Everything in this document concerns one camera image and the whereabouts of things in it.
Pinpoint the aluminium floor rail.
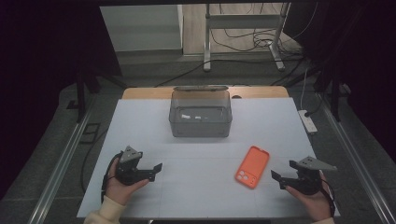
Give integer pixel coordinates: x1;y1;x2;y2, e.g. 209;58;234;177
27;96;94;224
317;92;396;224

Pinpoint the black plug with cable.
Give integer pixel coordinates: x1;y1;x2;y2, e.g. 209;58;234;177
304;92;325;119

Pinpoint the thin black floor cable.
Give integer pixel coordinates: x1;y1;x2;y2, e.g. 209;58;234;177
79;129;108;194

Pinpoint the hand-held gripper black cable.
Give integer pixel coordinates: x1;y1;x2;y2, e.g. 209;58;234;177
100;151;124;203
318;178;336;217

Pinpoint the white power strip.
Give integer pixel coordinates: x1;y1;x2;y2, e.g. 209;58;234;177
297;109;318;135

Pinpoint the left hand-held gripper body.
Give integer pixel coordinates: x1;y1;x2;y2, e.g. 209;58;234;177
115;145;149;187

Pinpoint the white table cover board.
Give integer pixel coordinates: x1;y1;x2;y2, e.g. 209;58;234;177
77;97;341;218

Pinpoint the black stand leg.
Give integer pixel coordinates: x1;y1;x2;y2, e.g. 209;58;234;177
314;71;353;122
66;69;129;124

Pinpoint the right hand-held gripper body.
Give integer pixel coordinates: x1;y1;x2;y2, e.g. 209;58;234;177
292;156;338;196

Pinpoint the white cabinet panel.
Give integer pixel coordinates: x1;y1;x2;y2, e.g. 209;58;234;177
100;4;184;52

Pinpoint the white power cable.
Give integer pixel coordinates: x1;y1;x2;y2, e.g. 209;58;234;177
300;67;309;110

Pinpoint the grey metal stand frame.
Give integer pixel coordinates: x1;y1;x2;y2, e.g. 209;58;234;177
203;3;292;73

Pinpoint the grey transparent storage box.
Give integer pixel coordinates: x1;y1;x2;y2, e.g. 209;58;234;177
168;85;233;138

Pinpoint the long black floor cable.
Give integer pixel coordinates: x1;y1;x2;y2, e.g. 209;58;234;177
154;58;303;88

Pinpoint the person's left hand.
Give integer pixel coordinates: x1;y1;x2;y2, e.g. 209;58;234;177
105;158;149;206

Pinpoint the dark curtain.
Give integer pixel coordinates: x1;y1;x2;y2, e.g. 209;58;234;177
284;0;396;157
0;0;123;200

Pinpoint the tangle of black floor cables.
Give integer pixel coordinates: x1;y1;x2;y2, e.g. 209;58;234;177
209;3;304;63

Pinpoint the black rectangular floor frame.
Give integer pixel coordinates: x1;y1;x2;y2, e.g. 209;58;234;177
78;122;102;145

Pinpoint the person's right hand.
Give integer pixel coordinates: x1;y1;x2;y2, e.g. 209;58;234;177
285;172;332;222

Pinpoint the right hand-held gripper black cable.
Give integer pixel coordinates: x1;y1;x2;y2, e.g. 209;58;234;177
318;178;336;217

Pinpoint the left hand-held gripper black cable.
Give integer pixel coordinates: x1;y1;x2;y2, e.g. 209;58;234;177
100;151;124;203

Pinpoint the orange phone case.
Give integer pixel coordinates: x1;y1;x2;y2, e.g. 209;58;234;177
234;145;271;189

